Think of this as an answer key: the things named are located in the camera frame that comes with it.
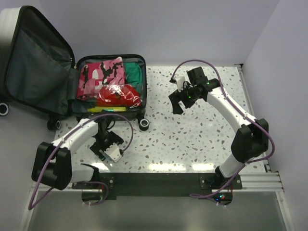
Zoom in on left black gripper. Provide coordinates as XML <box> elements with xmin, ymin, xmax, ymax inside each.
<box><xmin>90</xmin><ymin>131</ymin><xmax>124</xmax><ymax>160</ymax></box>

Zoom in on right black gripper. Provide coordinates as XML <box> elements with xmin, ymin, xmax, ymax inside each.
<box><xmin>169</xmin><ymin>83</ymin><xmax>201</xmax><ymax>115</ymax></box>

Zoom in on yellow plastic bottle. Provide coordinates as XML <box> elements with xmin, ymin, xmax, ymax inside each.
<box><xmin>87</xmin><ymin>106</ymin><xmax>127</xmax><ymax>113</ymax></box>

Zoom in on red item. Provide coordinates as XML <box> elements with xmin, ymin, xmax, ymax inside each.
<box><xmin>96</xmin><ymin>84</ymin><xmax>141</xmax><ymax>108</ymax></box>

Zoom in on pink camouflage pants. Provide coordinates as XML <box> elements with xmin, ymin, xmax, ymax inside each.
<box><xmin>77</xmin><ymin>57</ymin><xmax>126</xmax><ymax>100</ymax></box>

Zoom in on green Guess shirt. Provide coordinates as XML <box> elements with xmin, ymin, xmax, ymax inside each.
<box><xmin>124</xmin><ymin>63</ymin><xmax>142</xmax><ymax>87</ymax></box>

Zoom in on black suitcase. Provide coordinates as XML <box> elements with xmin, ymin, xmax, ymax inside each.
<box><xmin>0</xmin><ymin>6</ymin><xmax>149</xmax><ymax>130</ymax></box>

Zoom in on clear packet of wipes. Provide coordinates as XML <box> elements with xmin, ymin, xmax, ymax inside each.
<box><xmin>101</xmin><ymin>152</ymin><xmax>111</xmax><ymax>161</ymax></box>

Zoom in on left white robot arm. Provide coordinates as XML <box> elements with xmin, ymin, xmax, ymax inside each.
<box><xmin>31</xmin><ymin>116</ymin><xmax>124</xmax><ymax>190</ymax></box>

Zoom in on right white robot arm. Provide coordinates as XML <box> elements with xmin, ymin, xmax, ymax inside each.
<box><xmin>169</xmin><ymin>67</ymin><xmax>269</xmax><ymax>189</ymax></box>

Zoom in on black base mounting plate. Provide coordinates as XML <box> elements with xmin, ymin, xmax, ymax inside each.
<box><xmin>72</xmin><ymin>172</ymin><xmax>241</xmax><ymax>205</ymax></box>

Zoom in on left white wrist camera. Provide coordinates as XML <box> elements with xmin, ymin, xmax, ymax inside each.
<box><xmin>104</xmin><ymin>143</ymin><xmax>122</xmax><ymax>162</ymax></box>

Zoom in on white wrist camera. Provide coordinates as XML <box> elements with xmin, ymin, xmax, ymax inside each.
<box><xmin>174</xmin><ymin>76</ymin><xmax>186</xmax><ymax>92</ymax></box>
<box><xmin>104</xmin><ymin>143</ymin><xmax>122</xmax><ymax>162</ymax></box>

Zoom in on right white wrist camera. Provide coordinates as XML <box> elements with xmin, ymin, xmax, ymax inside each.
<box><xmin>174</xmin><ymin>76</ymin><xmax>186</xmax><ymax>92</ymax></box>

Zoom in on aluminium frame rail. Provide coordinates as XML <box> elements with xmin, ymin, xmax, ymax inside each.
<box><xmin>19</xmin><ymin>163</ymin><xmax>286</xmax><ymax>231</ymax></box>

